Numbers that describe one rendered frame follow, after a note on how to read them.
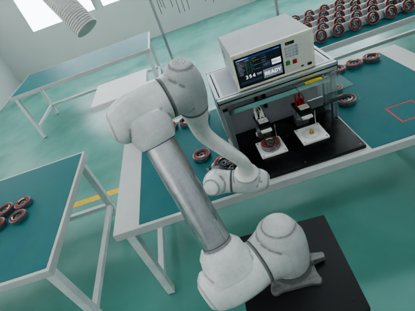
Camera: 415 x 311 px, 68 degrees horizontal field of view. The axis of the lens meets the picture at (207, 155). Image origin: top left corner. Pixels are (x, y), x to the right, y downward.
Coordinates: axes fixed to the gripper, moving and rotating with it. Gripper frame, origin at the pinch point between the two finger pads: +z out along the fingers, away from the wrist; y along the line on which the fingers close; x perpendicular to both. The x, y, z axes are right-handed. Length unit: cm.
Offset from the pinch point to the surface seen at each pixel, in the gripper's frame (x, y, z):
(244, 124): 14.2, 13.8, 33.6
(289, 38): 54, 49, 7
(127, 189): -3, -65, 8
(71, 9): 112, -70, 25
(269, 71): 41, 36, 11
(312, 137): -1, 50, 16
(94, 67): 120, -184, 243
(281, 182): -16.0, 28.0, -6.2
